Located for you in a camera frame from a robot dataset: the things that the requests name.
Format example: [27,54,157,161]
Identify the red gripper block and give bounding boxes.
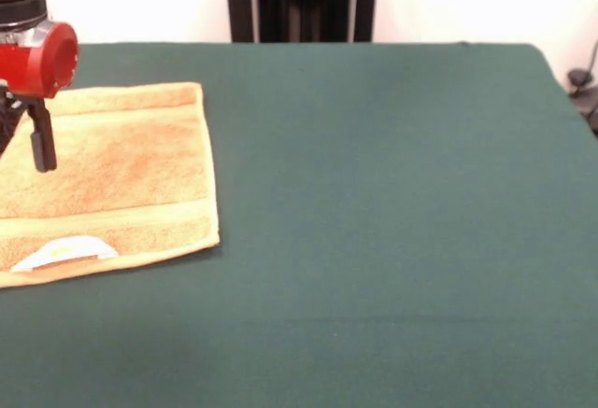
[0,21,80,174]

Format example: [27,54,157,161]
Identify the orange terry towel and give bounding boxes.
[0,81,221,290]

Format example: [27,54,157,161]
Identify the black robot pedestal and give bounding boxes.
[217,0,388,44]

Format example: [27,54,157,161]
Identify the dark green table cloth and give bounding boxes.
[0,41,598,408]

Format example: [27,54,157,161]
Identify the black stand foot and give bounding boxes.
[566,67,598,136]

